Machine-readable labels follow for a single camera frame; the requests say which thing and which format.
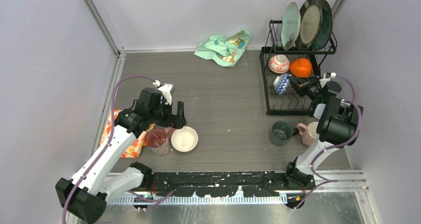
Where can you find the mint green flower plate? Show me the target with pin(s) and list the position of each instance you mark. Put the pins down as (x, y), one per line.
(290, 29)

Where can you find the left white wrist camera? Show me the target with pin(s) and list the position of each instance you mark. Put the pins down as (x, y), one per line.
(167, 90)

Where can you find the pale pink mug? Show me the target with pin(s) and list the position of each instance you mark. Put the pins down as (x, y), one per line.
(308, 133)

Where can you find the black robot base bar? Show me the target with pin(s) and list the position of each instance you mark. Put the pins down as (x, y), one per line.
(222, 184)

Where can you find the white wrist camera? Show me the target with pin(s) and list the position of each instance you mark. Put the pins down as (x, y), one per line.
(326, 77)
(167, 90)

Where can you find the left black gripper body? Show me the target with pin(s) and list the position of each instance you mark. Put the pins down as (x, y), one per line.
(163, 115)

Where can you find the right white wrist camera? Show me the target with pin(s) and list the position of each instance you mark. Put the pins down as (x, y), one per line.
(326, 77)

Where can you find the dark blue floral plate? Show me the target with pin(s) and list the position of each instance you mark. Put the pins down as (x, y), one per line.
(326, 27)

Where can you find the mint green cartoon cloth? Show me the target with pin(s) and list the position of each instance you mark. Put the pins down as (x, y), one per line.
(225, 51)

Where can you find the black rimmed cream plate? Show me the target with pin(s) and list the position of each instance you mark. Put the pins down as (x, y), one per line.
(311, 18)

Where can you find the white ceramic bowl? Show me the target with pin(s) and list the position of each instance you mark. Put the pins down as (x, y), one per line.
(184, 139)

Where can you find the orange floral cloth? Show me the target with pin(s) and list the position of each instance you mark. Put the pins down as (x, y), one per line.
(132, 151)

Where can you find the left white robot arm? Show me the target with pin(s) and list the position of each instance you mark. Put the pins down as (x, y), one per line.
(88, 192)

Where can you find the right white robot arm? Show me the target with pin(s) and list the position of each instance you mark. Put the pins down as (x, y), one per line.
(339, 124)

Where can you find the white bowl orange outside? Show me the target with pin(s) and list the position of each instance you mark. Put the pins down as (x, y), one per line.
(301, 68)

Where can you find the dark green mug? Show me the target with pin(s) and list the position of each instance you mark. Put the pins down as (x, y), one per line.
(281, 133)

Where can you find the pink glass mug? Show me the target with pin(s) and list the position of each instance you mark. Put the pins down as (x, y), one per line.
(159, 140)

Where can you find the black wire dish rack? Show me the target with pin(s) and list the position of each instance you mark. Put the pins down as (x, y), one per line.
(289, 103)

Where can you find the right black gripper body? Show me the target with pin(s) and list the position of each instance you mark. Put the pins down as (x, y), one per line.
(313, 90)

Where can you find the orange coral pattern bowl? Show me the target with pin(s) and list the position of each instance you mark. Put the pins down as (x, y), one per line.
(279, 64)

